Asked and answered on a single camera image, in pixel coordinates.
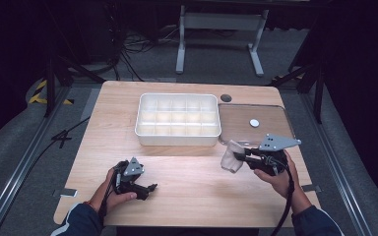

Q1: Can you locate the person's left hand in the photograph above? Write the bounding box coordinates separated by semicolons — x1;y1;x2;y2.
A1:
90;166;138;214

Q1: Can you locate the white divided storage box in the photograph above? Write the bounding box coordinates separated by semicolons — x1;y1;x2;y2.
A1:
134;92;222;148

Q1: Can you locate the person's right hand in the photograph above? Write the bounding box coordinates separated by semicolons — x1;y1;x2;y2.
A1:
254;149;301;201

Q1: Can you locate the beige sock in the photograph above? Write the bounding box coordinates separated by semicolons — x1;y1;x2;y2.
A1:
220;140;246;174

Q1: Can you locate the yellow black hazard tape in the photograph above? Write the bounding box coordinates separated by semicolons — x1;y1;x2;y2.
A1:
28;79;75;106

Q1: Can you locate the white metal desk frame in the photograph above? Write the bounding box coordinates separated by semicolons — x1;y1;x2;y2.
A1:
175;4;270;78

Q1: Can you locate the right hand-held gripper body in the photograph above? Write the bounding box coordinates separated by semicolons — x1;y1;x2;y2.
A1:
249;133;302;176

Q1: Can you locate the clear plastic box lid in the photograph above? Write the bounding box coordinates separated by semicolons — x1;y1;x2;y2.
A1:
218;102;297;148

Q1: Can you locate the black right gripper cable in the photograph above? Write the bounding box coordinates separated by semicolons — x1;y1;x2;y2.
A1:
269;156;296;236

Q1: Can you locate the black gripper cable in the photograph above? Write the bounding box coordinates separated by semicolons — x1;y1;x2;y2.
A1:
269;156;296;236
97;162;123;228

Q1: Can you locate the aluminium floor rail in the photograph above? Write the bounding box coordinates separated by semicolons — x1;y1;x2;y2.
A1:
0;86;72;236
298;92;375;236

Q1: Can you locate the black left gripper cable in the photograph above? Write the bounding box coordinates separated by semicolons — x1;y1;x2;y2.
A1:
97;162;123;228

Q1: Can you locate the black tape floor mark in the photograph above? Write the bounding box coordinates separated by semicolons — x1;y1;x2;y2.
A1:
51;130;74;149

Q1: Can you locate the bundle of black floor cables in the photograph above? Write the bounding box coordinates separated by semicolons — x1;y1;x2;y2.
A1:
112;24;178;82

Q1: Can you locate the thin black floor cable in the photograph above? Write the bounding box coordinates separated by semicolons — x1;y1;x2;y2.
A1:
29;116;92;166

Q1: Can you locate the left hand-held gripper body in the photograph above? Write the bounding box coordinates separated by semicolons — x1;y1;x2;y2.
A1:
112;156;146;198

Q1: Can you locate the grey tape piece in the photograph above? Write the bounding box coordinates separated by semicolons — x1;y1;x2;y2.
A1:
301;184;322;194
52;188;79;199

